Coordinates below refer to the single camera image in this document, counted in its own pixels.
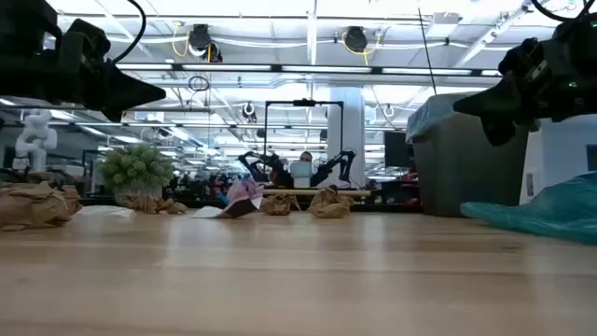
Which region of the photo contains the black aluminium frame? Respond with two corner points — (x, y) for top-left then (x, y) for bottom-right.
(76, 198), (423, 216)

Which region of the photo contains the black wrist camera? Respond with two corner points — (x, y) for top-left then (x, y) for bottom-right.
(496, 36), (542, 78)
(58, 18), (113, 72)

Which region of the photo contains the pink wrapper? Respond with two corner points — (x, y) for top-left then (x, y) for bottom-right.
(217, 175), (265, 220)

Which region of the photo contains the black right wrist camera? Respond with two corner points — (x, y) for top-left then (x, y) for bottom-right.
(496, 36), (542, 78)

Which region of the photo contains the light blue trash bag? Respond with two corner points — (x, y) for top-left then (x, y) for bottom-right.
(404, 91), (475, 144)

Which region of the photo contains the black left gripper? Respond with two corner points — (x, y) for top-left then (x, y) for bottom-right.
(27, 27), (167, 124)

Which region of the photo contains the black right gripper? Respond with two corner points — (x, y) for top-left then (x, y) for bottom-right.
(451, 45), (585, 147)

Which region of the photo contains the pale background screen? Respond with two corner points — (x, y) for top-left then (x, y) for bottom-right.
(289, 161), (314, 189)

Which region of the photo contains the white paper scrap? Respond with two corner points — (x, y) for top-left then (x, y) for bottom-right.
(189, 205), (226, 220)

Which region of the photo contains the background wooden tabletop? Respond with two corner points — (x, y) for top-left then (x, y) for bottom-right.
(262, 188), (373, 198)

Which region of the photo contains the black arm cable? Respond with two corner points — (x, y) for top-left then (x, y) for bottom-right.
(111, 0), (148, 64)
(530, 0), (597, 23)

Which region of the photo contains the brown paper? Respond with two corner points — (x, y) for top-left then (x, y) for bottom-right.
(121, 193), (165, 216)
(259, 191), (302, 217)
(306, 184), (356, 220)
(0, 180), (84, 233)
(163, 199), (189, 217)

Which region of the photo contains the teal trash bag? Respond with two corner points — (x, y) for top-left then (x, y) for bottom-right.
(459, 170), (597, 247)

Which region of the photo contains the green potted plant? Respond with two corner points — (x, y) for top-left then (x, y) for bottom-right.
(96, 144), (177, 205)

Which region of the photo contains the translucent plastic sheet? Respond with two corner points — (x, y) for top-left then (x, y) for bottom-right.
(76, 204), (137, 220)

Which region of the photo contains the black monitor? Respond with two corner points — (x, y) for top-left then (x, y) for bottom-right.
(383, 131), (415, 169)

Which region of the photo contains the black ceiling cord reel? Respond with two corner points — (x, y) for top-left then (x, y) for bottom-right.
(187, 22), (224, 64)
(341, 25), (370, 55)

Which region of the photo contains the white square column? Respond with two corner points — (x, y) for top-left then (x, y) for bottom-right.
(326, 88), (367, 189)

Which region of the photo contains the grey trash bin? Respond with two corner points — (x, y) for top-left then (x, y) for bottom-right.
(405, 91), (531, 218)

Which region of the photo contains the white humanoid robot figure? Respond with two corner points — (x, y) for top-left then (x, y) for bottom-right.
(11, 108), (59, 173)

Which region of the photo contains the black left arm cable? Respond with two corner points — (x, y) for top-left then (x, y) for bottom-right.
(111, 0), (148, 64)

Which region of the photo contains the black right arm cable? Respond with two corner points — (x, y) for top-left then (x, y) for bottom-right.
(530, 0), (597, 23)

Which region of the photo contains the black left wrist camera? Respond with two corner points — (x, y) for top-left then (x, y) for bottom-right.
(58, 18), (113, 72)

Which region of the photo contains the thin black pole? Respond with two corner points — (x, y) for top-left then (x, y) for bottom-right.
(416, 7), (438, 97)

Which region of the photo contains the long ceiling light bar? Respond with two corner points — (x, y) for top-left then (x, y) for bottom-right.
(115, 62), (503, 77)

